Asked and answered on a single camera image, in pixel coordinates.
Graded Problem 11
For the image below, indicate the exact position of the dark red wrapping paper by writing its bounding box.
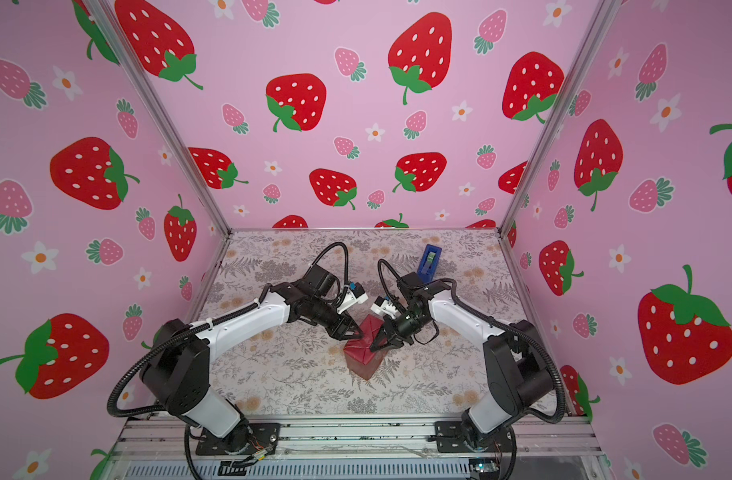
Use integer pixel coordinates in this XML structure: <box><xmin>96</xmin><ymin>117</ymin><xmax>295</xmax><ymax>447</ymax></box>
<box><xmin>343</xmin><ymin>315</ymin><xmax>387</xmax><ymax>381</ymax></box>

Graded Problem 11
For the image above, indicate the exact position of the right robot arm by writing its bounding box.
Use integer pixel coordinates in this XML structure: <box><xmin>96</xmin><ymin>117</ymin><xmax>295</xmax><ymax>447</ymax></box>
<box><xmin>371</xmin><ymin>273</ymin><xmax>567</xmax><ymax>450</ymax></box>

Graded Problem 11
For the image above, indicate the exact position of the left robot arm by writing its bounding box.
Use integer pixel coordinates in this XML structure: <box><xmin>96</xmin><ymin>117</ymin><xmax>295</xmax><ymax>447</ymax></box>
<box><xmin>107</xmin><ymin>266</ymin><xmax>368</xmax><ymax>454</ymax></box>

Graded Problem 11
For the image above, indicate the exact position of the blue tape dispenser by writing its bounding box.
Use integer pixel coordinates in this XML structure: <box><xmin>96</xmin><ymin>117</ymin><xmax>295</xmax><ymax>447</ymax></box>
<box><xmin>417</xmin><ymin>244</ymin><xmax>442</xmax><ymax>283</ymax></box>

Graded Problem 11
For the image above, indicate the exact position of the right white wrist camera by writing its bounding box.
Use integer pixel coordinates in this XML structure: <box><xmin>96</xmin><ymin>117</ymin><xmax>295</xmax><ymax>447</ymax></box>
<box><xmin>371</xmin><ymin>296</ymin><xmax>401</xmax><ymax>323</ymax></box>

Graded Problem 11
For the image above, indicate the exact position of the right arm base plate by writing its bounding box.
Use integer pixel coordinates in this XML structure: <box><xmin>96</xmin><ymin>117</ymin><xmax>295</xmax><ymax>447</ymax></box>
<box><xmin>430</xmin><ymin>421</ymin><xmax>517</xmax><ymax>454</ymax></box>

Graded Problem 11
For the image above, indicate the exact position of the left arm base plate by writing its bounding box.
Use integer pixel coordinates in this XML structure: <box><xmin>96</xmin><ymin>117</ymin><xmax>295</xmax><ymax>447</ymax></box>
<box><xmin>195</xmin><ymin>422</ymin><xmax>281</xmax><ymax>458</ymax></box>

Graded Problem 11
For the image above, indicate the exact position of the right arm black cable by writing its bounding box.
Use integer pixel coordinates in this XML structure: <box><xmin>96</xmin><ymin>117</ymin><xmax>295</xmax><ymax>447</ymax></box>
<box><xmin>376</xmin><ymin>257</ymin><xmax>568</xmax><ymax>480</ymax></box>

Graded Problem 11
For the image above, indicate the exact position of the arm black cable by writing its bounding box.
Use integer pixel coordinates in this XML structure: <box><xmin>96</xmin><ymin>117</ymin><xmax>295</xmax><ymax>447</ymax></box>
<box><xmin>376</xmin><ymin>257</ymin><xmax>568</xmax><ymax>480</ymax></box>
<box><xmin>106</xmin><ymin>241</ymin><xmax>352</xmax><ymax>480</ymax></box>

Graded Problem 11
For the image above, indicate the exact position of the aluminium rail frame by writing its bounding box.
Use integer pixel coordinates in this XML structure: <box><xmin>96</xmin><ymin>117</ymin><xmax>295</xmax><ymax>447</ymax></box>
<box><xmin>96</xmin><ymin>414</ymin><xmax>615</xmax><ymax>479</ymax></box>

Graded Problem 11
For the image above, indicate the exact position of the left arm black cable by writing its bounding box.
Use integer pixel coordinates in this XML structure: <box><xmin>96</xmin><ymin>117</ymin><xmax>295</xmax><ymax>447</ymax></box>
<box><xmin>106</xmin><ymin>241</ymin><xmax>352</xmax><ymax>480</ymax></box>

